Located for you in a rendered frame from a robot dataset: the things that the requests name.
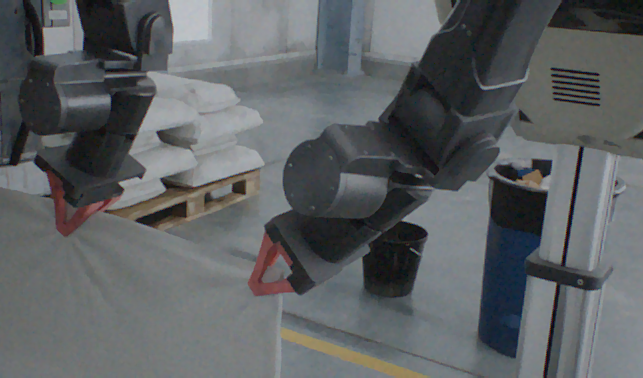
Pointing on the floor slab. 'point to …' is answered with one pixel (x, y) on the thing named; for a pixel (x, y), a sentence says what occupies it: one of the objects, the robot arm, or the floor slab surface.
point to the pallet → (192, 200)
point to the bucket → (394, 260)
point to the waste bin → (514, 246)
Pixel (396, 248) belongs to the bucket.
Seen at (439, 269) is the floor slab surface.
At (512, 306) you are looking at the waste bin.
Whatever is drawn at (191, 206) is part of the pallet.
